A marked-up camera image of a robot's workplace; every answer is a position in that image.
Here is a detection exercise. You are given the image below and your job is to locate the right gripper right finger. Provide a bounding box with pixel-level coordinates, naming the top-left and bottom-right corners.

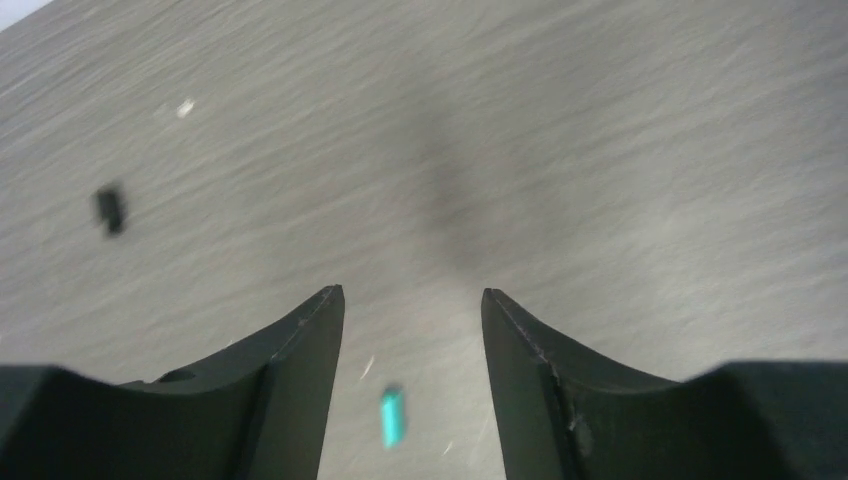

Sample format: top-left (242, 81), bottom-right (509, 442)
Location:
top-left (481, 289), bottom-right (847, 479)

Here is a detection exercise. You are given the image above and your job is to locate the teal pen cap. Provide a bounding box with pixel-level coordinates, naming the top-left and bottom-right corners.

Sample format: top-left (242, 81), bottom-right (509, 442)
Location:
top-left (380, 385), bottom-right (406, 449)

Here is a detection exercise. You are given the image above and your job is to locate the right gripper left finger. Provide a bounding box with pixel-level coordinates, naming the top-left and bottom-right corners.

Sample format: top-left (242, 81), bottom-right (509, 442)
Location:
top-left (1, 285), bottom-right (345, 479)

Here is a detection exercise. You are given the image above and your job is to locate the black pen cap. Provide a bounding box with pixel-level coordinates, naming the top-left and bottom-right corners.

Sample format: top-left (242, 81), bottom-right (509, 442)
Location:
top-left (93, 183), bottom-right (127, 237)

